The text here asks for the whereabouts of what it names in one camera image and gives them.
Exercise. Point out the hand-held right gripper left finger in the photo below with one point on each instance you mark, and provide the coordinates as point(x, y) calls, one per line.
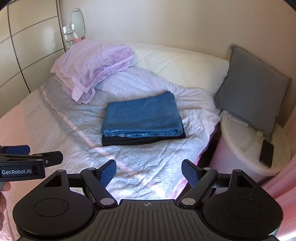
point(108, 173)

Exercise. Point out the black folded garment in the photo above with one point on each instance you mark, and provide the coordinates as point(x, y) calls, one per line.
point(143, 140)

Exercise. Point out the grey cushion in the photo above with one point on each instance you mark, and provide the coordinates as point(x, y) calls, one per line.
point(252, 88)

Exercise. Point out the person's left hand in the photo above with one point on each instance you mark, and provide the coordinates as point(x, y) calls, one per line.
point(1, 206)

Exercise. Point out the white wardrobe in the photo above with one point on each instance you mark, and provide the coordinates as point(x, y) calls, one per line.
point(34, 46)

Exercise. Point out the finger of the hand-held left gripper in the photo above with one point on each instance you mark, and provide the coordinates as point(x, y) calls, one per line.
point(54, 158)
point(17, 149)

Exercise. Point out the black phone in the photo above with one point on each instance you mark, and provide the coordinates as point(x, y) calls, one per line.
point(266, 153)

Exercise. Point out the white pillow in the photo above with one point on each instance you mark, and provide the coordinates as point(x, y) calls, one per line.
point(180, 62)

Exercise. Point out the oval wall mirror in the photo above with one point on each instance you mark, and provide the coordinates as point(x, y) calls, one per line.
point(77, 20)

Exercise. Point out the white round bedside table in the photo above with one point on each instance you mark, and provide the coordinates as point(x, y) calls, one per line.
point(238, 139)

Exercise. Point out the pink container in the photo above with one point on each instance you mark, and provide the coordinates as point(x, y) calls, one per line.
point(78, 40)

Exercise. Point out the lilac folded blanket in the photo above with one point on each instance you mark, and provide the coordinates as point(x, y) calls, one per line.
point(92, 62)

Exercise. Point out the pink curtain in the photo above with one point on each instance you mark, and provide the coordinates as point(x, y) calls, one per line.
point(289, 197)

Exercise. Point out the white jar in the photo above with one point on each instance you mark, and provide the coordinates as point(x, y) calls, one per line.
point(66, 29)

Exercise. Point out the bed with pink-grey cover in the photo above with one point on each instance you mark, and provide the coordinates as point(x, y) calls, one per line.
point(69, 120)

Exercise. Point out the blue denim jeans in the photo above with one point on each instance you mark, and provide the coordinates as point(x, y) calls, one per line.
point(141, 113)

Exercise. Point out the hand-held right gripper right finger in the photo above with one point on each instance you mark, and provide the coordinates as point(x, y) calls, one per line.
point(189, 173)

